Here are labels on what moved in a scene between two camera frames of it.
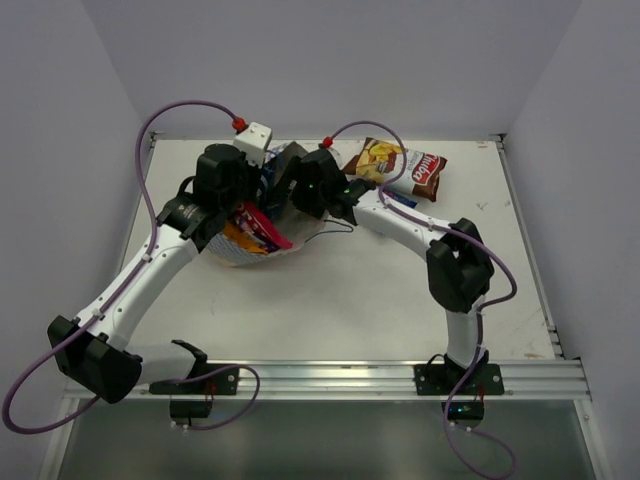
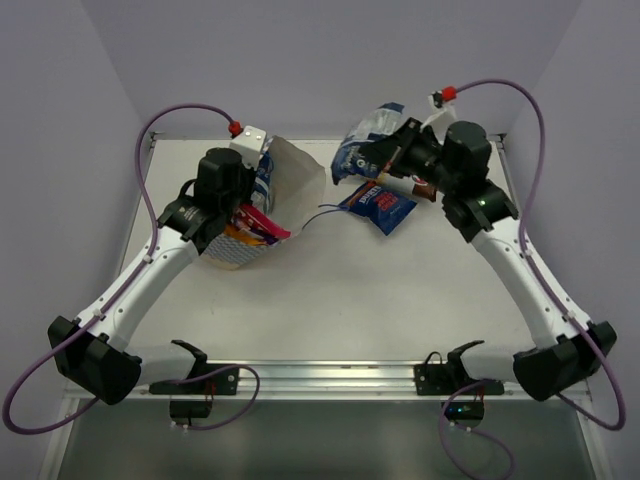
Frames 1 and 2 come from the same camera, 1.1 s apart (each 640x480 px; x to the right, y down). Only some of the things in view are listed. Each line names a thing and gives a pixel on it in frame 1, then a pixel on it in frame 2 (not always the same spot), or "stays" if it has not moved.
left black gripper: [251, 187] stays
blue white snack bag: [269, 169] to [350, 161]
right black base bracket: [441, 379] stays
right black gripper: [295, 172] to [388, 150]
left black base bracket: [220, 383] stays
